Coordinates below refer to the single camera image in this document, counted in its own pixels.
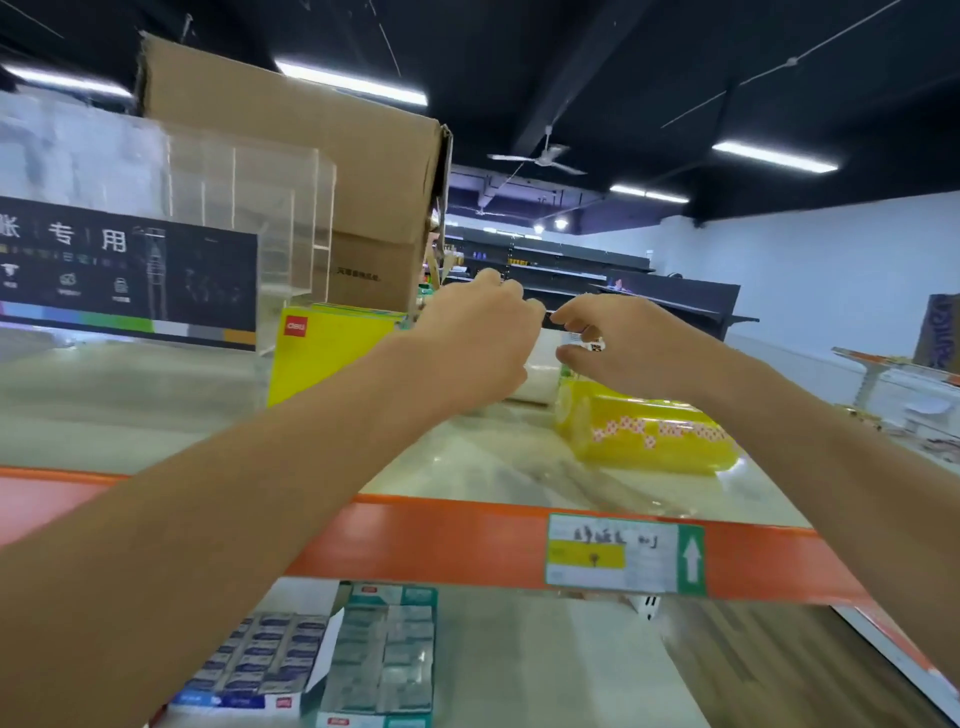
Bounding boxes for person's left hand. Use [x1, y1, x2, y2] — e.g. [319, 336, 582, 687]
[408, 267, 548, 416]

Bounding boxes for person's right hand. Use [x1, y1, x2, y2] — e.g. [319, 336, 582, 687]
[549, 293, 726, 407]

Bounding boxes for person's right forearm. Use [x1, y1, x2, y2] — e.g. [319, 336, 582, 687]
[693, 346, 960, 676]

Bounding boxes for person's left forearm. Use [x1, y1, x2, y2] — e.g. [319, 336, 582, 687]
[0, 328, 454, 728]

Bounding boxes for dark empty store shelving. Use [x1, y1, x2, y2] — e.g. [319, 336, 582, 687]
[442, 225, 760, 342]

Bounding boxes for yellow flower print packet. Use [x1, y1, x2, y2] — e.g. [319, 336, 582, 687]
[554, 373, 741, 476]

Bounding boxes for white ceiling fan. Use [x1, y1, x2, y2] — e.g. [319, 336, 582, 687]
[486, 126, 588, 178]

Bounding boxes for long ceiling light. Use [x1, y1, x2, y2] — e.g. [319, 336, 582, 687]
[608, 183, 690, 206]
[0, 63, 134, 100]
[273, 59, 429, 108]
[711, 140, 840, 175]

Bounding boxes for white and green shelf label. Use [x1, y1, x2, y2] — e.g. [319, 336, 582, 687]
[544, 513, 708, 598]

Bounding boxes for yellow box with red label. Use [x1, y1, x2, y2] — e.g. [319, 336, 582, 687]
[267, 302, 411, 408]

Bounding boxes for large brown cardboard box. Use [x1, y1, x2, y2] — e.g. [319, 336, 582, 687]
[136, 33, 454, 314]

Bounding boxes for clear acrylic display stand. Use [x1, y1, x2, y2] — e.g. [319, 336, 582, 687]
[0, 88, 338, 355]

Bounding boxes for teal box of erasers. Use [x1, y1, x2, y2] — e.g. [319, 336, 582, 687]
[313, 582, 441, 728]

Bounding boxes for brown box with purple print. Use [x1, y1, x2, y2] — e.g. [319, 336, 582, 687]
[912, 291, 960, 374]

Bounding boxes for dark printed sign panel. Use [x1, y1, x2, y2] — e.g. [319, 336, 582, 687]
[0, 195, 259, 351]

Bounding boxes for blue box of erasers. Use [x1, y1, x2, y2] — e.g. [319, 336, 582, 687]
[167, 609, 333, 715]

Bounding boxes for orange shelf rail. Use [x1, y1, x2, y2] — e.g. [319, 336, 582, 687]
[0, 465, 960, 680]

